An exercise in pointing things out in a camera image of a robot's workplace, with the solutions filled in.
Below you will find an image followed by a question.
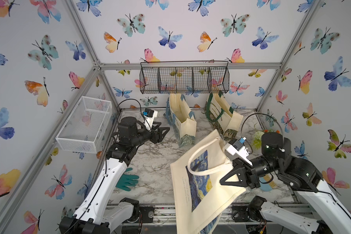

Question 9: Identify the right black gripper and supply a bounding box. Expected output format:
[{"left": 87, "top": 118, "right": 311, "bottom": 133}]
[{"left": 219, "top": 158, "right": 283, "bottom": 193}]

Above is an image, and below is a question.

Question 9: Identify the starry night canvas tote bag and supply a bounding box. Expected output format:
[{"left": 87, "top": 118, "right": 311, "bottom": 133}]
[{"left": 170, "top": 130, "right": 246, "bottom": 234}]

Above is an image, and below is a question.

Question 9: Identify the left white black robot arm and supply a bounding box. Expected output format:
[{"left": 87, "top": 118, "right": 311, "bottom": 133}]
[{"left": 58, "top": 117, "right": 170, "bottom": 234}]

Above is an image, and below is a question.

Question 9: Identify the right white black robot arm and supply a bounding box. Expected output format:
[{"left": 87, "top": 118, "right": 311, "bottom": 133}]
[{"left": 220, "top": 132, "right": 351, "bottom": 234}]

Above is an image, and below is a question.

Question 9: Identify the potted artificial flower plant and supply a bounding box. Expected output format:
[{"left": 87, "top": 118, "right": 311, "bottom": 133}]
[{"left": 251, "top": 129, "right": 281, "bottom": 150}]

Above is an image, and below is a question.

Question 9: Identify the green rubber glove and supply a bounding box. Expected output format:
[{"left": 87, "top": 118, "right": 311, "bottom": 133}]
[{"left": 116, "top": 168, "right": 139, "bottom": 192}]

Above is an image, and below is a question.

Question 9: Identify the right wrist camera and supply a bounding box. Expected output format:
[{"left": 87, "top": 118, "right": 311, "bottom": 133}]
[{"left": 224, "top": 137, "right": 253, "bottom": 166}]

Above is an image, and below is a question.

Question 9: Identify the blue handled canvas tote bag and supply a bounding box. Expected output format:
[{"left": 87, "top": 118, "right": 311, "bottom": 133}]
[{"left": 164, "top": 93, "right": 197, "bottom": 148}]

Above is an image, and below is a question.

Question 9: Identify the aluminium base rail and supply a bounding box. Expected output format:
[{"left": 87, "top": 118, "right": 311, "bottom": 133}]
[{"left": 71, "top": 204, "right": 316, "bottom": 226}]

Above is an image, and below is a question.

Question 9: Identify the black wire wall basket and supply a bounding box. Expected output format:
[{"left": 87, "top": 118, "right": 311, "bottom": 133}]
[{"left": 138, "top": 60, "right": 230, "bottom": 94}]

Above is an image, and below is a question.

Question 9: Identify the green handled canvas tote bag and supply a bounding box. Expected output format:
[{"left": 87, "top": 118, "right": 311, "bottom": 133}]
[{"left": 204, "top": 91, "right": 243, "bottom": 141}]

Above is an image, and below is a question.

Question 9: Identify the white mesh wall basket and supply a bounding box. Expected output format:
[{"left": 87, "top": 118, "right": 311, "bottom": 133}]
[{"left": 56, "top": 96, "right": 112, "bottom": 154}]

